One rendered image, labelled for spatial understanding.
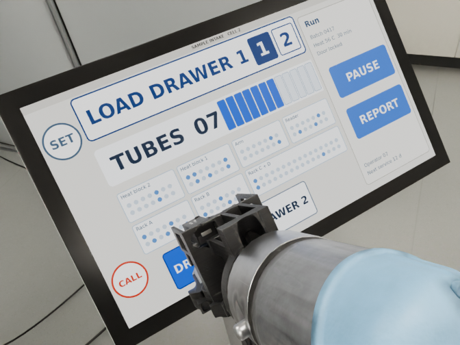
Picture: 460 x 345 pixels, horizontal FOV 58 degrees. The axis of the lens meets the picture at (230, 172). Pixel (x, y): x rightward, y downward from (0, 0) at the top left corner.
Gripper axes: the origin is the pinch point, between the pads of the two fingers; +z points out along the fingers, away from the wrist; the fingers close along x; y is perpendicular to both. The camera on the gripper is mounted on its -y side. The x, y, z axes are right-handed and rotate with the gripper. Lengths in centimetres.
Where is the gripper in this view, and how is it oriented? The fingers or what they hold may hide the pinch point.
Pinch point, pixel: (213, 263)
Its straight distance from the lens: 48.3
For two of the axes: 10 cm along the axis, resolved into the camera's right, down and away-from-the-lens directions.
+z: -3.0, 0.4, 9.5
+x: -8.6, 4.2, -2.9
